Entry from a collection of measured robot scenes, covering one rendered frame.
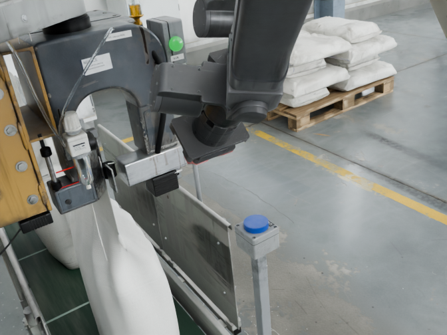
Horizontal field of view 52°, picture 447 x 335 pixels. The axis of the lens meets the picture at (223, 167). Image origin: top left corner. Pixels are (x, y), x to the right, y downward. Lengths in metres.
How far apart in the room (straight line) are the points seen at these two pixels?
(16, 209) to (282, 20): 0.70
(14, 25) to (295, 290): 1.70
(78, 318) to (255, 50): 1.38
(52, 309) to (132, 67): 1.05
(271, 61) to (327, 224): 2.17
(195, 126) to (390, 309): 1.63
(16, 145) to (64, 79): 0.15
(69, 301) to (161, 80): 1.31
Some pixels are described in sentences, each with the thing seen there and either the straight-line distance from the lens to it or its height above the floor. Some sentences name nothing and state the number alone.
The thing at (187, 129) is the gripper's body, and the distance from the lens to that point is 0.64.
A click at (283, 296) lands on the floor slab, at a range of 2.14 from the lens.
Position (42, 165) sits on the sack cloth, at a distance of 1.67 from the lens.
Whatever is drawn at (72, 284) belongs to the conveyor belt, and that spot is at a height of 0.38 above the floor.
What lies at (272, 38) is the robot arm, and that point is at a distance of 0.39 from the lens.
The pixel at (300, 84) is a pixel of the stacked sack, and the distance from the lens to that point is 3.56.
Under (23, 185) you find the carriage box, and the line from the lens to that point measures 0.94.
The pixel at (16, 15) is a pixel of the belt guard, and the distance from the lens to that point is 0.80.
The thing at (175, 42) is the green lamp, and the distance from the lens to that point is 0.95.
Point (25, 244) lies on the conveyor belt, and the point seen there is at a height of 0.38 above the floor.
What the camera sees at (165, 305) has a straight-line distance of 1.19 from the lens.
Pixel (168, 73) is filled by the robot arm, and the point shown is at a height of 1.35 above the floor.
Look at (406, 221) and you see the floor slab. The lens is 2.64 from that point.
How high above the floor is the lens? 1.49
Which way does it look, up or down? 28 degrees down
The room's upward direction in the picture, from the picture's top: 6 degrees counter-clockwise
